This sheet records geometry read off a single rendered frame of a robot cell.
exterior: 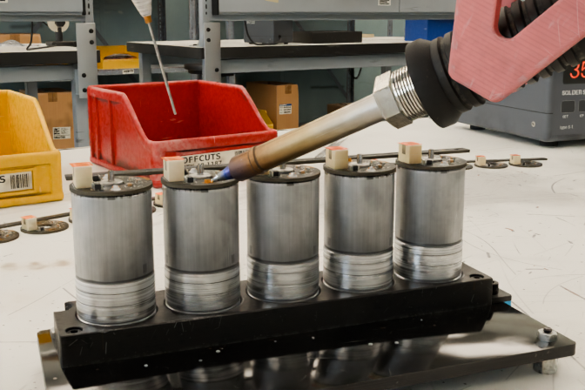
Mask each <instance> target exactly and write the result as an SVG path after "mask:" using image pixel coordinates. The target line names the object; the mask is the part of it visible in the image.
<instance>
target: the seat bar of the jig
mask: <svg viewBox="0 0 585 390"><path fill-rule="evenodd" d="M492 292H493V278H492V277H490V276H488V275H486V274H485V273H483V272H480V271H478V270H476V269H474V268H473V267H471V266H469V265H467V264H465V263H463V262H462V265H461V278H460V279H457V280H455V281H451V282H446V283H420V282H414V281H410V280H406V279H402V278H399V277H397V276H395V275H394V274H393V286H391V287H390V288H388V289H386V290H383V291H379V292H342V291H337V290H334V289H332V288H329V287H327V286H325V285H323V271H319V295H318V296H317V297H315V298H313V299H309V300H306V301H302V302H297V303H269V302H264V301H259V300H256V299H253V298H251V297H249V296H248V295H247V280H240V304H239V305H238V306H236V307H235V308H233V309H231V310H228V311H225V312H222V313H212V314H186V313H177V312H174V311H172V310H170V309H168V308H167V307H166V306H165V290H159V291H156V311H157V312H156V314H155V315H154V316H152V317H151V318H149V319H146V320H144V321H141V322H138V323H135V324H131V325H126V326H92V325H87V324H85V323H82V322H80V321H79V320H77V302H76V301H75V300H74V301H68V302H65V303H64V311H60V312H53V318H54V333H55V343H56V347H57V354H58V358H59V362H60V366H61V368H68V367H74V366H86V365H91V364H97V363H104V362H110V361H115V360H127V359H133V358H138V357H144V356H151V355H156V354H162V353H174V352H179V351H185V350H192V349H198V348H203V347H209V346H220V345H226V344H232V343H239V342H244V341H250V340H262V339H267V338H273V337H279V336H285V335H291V334H297V333H308V332H314V331H320V330H326V329H332V328H338V327H344V326H355V325H361V324H367V323H373V322H379V321H385V320H391V319H402V318H408V317H414V316H420V315H426V314H432V313H443V312H449V311H455V310H460V309H467V308H473V307H479V306H490V305H492Z"/></svg>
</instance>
